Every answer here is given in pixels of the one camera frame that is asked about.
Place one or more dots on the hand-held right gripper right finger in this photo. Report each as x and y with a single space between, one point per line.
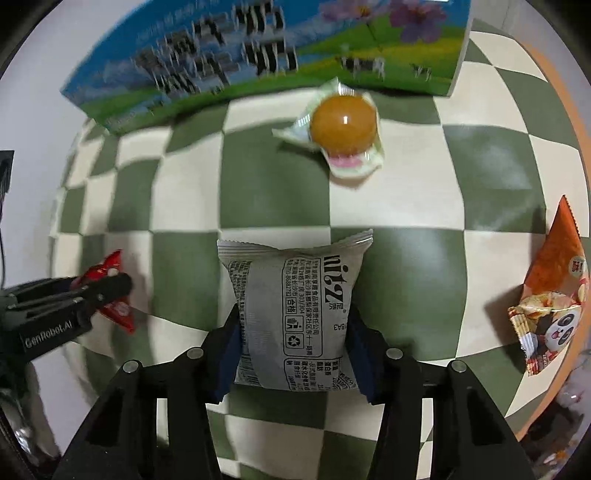
364 367

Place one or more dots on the orange panda snack packet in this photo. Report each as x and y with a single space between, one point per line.
554 277

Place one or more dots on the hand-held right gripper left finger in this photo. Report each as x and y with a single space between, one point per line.
228 364

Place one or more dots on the green white checkered mat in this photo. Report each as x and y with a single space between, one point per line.
277 203

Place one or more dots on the small red candy wrapper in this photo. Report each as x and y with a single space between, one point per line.
113 265

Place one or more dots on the packaged brown egg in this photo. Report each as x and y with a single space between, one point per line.
341 124

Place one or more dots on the grey snack packet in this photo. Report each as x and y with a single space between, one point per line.
295 314

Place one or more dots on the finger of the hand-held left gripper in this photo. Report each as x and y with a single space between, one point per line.
108 286

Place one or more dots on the printed cardboard box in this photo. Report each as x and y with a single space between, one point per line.
277 46

